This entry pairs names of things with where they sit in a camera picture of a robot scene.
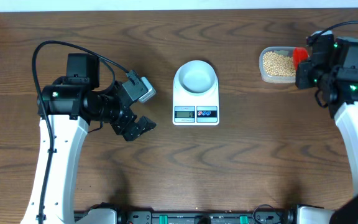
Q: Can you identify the red plastic measuring scoop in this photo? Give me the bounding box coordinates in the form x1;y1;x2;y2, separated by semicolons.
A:
293;47;309;70

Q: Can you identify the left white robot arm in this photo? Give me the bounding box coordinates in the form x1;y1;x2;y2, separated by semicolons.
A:
22;54;156;223

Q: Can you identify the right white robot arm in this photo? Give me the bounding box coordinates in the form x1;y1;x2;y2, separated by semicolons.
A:
286;31;358;223

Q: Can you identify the white digital kitchen scale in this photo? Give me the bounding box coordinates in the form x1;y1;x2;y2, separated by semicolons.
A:
172;77;220;126

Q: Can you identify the pale blue round bowl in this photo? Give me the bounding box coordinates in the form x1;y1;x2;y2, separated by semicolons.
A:
175;60;217;94

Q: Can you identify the clear plastic food container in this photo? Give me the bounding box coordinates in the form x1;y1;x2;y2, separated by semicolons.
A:
259;47;309;84

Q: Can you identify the yellow soybeans pile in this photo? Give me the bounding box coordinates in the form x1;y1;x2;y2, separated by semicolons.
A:
263;52;296;77

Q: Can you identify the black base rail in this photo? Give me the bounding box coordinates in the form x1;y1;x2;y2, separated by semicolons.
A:
73;210;298;224

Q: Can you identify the left black cable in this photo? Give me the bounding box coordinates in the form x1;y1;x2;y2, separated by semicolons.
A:
31;40;136;224

